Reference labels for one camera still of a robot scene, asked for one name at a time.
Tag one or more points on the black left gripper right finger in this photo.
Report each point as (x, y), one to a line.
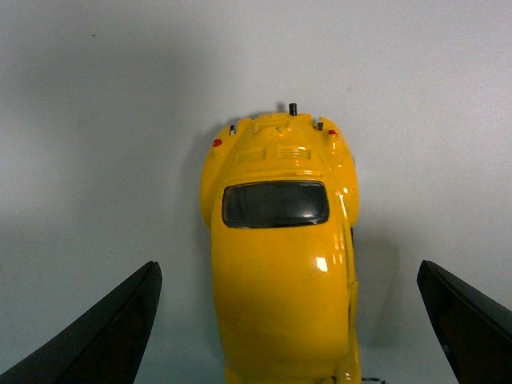
(473, 330)

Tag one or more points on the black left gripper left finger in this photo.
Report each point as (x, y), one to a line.
(104, 345)

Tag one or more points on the yellow beetle toy car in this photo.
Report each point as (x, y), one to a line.
(279, 196)

